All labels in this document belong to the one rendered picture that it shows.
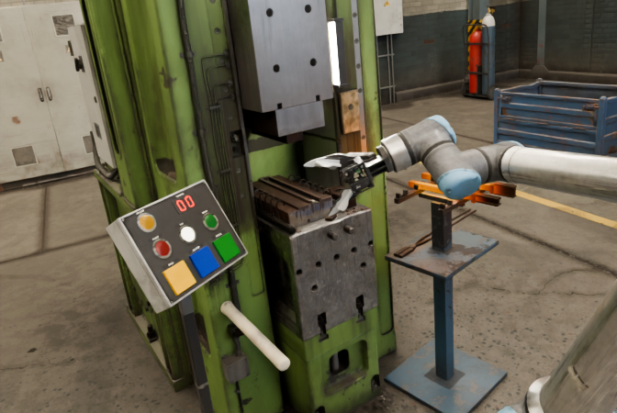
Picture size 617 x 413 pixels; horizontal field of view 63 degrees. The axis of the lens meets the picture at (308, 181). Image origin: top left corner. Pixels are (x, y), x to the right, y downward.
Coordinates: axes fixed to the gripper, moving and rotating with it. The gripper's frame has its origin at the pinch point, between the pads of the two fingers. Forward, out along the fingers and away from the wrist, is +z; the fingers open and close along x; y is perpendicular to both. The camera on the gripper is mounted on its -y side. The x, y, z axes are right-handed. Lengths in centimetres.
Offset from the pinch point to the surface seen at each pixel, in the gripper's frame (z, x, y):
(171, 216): 41.2, -5.7, -20.5
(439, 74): -296, 169, -800
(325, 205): -1, 27, -60
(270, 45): -8, -36, -51
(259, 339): 40, 49, -29
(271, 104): 1, -18, -51
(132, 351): 131, 81, -132
